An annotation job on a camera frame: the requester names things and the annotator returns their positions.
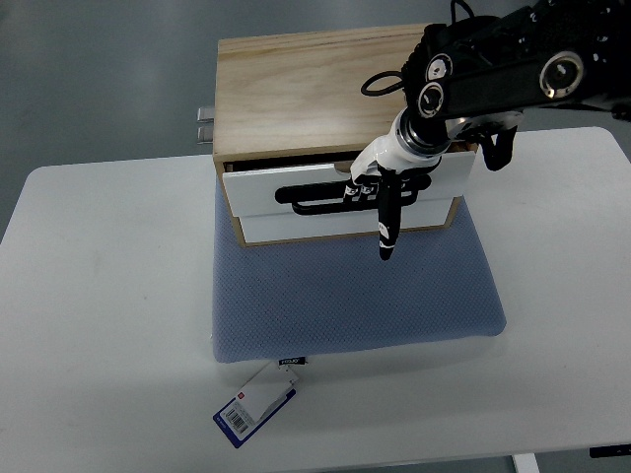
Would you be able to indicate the blue mesh cushion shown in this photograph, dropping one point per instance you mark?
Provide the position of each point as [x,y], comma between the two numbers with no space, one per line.
[332,296]

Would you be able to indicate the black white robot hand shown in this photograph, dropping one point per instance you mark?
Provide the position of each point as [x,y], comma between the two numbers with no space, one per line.
[387,161]

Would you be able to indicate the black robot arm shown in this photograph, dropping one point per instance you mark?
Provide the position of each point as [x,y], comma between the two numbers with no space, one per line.
[471,79]

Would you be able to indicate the black table control panel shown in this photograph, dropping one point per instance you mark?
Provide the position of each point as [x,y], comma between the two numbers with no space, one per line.
[610,451]

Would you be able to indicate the upper grey metal clamp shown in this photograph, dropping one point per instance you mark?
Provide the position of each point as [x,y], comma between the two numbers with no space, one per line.
[205,114]

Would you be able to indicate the grey metal clamp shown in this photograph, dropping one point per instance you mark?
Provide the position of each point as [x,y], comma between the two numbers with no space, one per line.
[205,134]
[205,114]

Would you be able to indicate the white drawer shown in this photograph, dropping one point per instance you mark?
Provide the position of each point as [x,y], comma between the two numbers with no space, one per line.
[422,215]
[252,192]

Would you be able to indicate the lower grey metal clamp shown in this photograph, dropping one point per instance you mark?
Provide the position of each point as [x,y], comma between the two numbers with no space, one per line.
[205,134]

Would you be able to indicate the white table leg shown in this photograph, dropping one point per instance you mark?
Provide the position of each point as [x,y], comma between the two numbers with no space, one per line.
[525,463]

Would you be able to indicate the wooden drawer cabinet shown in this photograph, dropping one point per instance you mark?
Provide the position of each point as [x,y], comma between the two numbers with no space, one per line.
[294,99]

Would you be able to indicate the white blue product tag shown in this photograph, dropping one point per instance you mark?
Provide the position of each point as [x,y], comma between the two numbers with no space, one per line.
[256,403]

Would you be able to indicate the black drawer handle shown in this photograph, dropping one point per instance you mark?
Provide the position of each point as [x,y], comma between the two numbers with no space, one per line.
[333,197]

